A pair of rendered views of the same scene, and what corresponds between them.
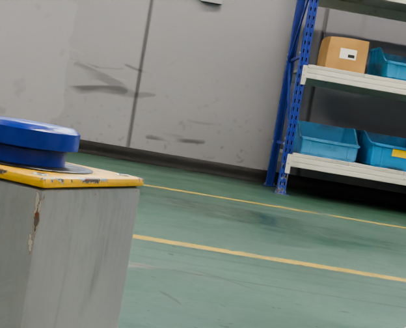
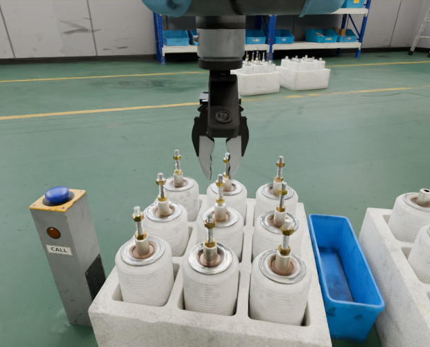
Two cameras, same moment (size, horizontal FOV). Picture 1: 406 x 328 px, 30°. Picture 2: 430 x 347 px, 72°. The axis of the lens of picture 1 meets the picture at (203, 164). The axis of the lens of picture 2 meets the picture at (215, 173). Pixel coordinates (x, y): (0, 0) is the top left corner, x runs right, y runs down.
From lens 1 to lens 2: 36 cm
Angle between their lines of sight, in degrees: 28
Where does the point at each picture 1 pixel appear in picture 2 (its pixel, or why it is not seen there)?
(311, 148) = (171, 43)
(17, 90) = (38, 39)
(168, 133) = (111, 46)
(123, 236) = (85, 203)
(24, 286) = (68, 227)
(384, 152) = not seen: hidden behind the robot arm
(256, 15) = not seen: outside the picture
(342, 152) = (182, 42)
